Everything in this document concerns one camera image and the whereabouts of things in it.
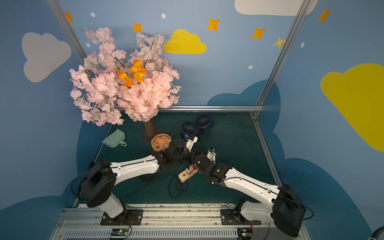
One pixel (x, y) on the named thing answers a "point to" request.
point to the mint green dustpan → (114, 138)
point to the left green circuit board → (119, 232)
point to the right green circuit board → (244, 233)
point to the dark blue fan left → (189, 128)
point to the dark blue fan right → (204, 121)
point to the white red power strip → (183, 176)
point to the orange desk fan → (160, 142)
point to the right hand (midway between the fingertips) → (204, 163)
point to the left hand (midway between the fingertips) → (204, 153)
